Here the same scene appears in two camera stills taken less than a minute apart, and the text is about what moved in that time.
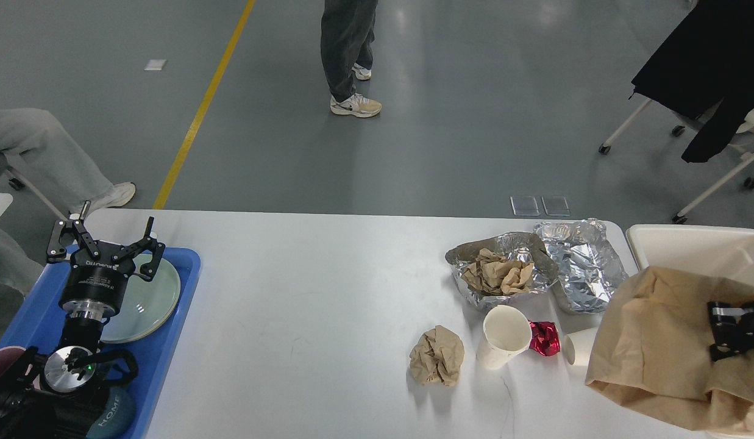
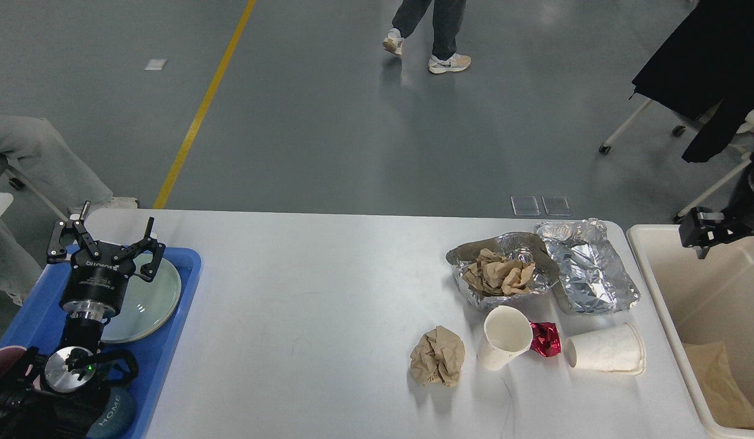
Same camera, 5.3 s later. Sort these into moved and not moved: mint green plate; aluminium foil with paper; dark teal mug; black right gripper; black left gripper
Moved: black right gripper
Not moved: mint green plate; dark teal mug; black left gripper; aluminium foil with paper
